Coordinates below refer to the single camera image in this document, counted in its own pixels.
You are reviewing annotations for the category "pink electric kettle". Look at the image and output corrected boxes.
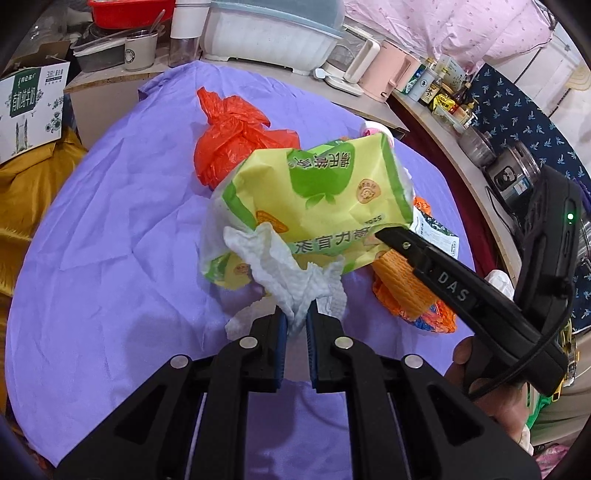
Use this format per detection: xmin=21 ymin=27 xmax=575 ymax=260
xmin=360 ymin=39 xmax=423 ymax=103

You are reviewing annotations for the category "person's right hand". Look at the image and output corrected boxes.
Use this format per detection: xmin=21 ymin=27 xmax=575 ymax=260
xmin=444 ymin=338 xmax=532 ymax=446

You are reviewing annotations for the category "dark red cloth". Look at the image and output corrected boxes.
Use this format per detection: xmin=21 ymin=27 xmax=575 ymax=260
xmin=455 ymin=215 xmax=496 ymax=278

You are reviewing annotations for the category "white tissue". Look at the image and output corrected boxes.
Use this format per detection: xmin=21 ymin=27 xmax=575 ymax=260
xmin=224 ymin=222 xmax=347 ymax=340

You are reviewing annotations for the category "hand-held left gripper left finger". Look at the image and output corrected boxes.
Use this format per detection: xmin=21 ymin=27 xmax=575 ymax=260
xmin=54 ymin=310 xmax=289 ymax=480

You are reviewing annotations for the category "red plastic basin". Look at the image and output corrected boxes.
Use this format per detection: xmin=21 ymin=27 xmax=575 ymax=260
xmin=88 ymin=0 xmax=176 ymax=29

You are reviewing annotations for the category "purple tablecloth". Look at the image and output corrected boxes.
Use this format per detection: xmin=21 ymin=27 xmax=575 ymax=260
xmin=4 ymin=60 xmax=478 ymax=480

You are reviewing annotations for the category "steel bowl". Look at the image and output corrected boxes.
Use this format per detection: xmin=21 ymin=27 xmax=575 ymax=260
xmin=458 ymin=124 xmax=497 ymax=168

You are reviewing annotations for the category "yellow cloth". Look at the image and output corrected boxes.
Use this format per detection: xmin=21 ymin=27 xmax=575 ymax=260
xmin=0 ymin=127 xmax=88 ymax=416

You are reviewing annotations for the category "grey plastic tray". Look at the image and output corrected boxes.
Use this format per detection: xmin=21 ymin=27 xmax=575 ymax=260
xmin=73 ymin=34 xmax=127 ymax=72

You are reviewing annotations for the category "white dish rack with lid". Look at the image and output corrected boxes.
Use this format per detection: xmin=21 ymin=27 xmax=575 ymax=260
xmin=202 ymin=0 xmax=346 ymax=76

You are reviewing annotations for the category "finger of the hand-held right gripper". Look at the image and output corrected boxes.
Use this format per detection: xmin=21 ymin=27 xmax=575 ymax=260
xmin=375 ymin=225 xmax=522 ymax=334

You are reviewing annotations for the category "white green cardboard box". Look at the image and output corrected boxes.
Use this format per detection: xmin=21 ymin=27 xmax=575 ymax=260
xmin=0 ymin=39 xmax=72 ymax=164

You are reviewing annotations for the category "orange snack packet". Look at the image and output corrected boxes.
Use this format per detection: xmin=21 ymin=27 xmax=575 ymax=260
xmin=373 ymin=272 xmax=459 ymax=335

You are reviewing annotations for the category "steel rice cooker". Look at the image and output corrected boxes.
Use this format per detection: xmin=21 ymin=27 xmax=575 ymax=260
xmin=483 ymin=138 xmax=543 ymax=215

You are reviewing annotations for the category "pink dotted cloth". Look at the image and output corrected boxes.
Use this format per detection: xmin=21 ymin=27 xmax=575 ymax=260
xmin=344 ymin=0 xmax=555 ymax=75

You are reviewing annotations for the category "group of condiment bottles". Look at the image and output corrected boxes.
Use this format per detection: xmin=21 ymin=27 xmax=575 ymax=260
xmin=392 ymin=53 xmax=478 ymax=134

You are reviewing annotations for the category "navy printed cloth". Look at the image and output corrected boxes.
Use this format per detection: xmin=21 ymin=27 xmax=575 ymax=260
xmin=462 ymin=62 xmax=591 ymax=204

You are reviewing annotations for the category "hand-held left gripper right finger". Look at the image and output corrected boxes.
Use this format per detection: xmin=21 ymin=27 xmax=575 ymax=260
xmin=305 ymin=300 xmax=541 ymax=480

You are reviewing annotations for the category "yellow green tissue packet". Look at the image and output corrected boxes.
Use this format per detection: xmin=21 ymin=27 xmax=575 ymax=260
xmin=199 ymin=131 xmax=415 ymax=291

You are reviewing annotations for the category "glass jar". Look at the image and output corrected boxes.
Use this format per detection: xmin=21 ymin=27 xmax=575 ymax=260
xmin=168 ymin=37 xmax=200 ymax=69

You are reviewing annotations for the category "white electric kettle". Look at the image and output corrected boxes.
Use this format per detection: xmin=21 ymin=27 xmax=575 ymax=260
xmin=323 ymin=25 xmax=382 ymax=97

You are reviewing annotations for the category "white mug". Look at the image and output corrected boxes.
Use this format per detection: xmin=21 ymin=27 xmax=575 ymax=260
xmin=124 ymin=31 xmax=158 ymax=71

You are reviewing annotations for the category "green plastic bag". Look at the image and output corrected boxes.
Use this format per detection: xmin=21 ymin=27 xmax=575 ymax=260
xmin=529 ymin=390 xmax=561 ymax=432

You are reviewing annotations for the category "green paper box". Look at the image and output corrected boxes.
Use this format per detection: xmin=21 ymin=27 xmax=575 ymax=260
xmin=412 ymin=208 xmax=461 ymax=260

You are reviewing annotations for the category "orange red plastic bag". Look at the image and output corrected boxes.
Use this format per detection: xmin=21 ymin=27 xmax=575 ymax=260
xmin=193 ymin=87 xmax=301 ymax=190

